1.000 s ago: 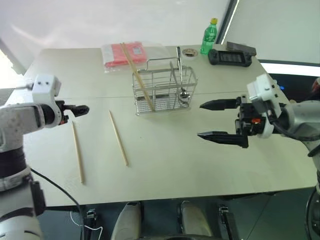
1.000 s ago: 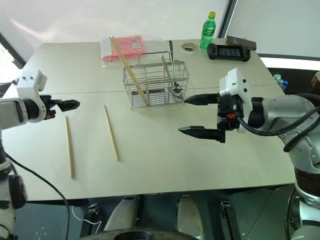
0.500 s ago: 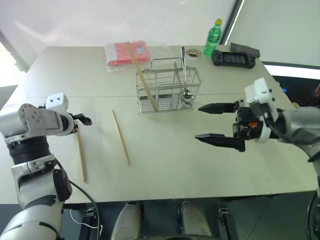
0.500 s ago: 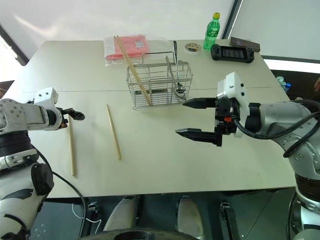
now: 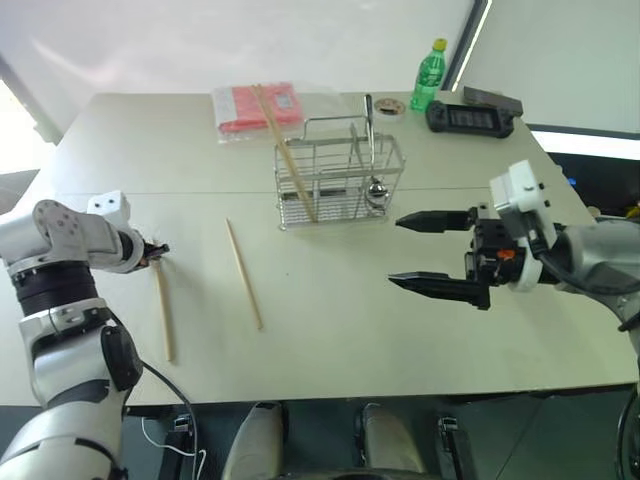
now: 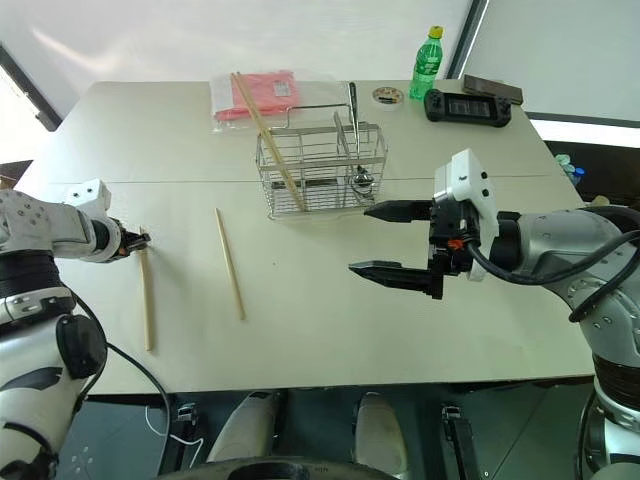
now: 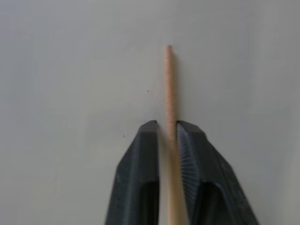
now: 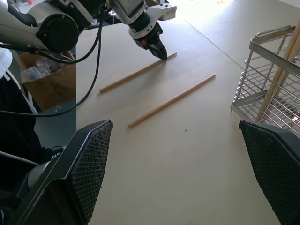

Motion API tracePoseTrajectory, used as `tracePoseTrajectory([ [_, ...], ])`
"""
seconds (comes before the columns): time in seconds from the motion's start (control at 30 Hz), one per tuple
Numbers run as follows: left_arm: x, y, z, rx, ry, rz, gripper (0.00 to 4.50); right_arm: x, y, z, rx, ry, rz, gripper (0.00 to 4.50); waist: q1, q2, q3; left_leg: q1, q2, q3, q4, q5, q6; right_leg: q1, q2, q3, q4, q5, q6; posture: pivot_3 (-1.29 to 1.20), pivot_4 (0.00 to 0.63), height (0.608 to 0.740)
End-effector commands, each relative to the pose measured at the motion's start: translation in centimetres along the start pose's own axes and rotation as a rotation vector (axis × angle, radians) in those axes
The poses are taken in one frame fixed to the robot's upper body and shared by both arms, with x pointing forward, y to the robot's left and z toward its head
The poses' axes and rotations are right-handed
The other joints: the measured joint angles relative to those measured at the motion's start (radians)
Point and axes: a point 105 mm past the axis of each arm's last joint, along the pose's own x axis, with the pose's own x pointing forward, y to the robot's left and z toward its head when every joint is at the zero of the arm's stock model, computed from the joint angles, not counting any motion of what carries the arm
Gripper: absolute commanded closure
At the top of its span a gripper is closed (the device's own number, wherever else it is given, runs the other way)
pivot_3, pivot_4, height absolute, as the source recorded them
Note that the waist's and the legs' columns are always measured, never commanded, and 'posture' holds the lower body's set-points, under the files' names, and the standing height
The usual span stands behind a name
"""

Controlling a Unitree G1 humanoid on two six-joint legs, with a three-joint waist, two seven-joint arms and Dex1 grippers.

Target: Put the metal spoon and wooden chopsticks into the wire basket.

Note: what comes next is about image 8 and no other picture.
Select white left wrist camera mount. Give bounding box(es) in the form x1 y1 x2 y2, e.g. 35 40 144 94
128 4 178 40

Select person in black trousers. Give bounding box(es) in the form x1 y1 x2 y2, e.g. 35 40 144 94
0 43 66 207

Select metal wire basket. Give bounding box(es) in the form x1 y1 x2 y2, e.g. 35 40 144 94
230 24 300 139

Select clear plastic bags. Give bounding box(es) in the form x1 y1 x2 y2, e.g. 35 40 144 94
20 58 71 83

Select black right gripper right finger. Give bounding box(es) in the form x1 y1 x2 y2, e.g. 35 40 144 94
239 120 300 225

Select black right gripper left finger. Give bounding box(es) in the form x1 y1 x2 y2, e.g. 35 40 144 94
9 119 114 225

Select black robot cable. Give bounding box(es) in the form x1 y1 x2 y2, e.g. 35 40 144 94
0 14 106 117
23 0 106 64

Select silver robot body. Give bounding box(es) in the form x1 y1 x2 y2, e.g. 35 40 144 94
22 161 53 192

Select brown cardboard box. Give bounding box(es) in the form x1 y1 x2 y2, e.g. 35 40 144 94
19 51 77 111

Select wooden chopstick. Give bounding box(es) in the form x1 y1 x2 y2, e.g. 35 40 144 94
255 30 300 122
284 25 298 58
98 52 178 93
127 74 217 128

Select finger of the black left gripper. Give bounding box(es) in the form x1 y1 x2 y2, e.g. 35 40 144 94
156 38 168 61
147 45 166 62

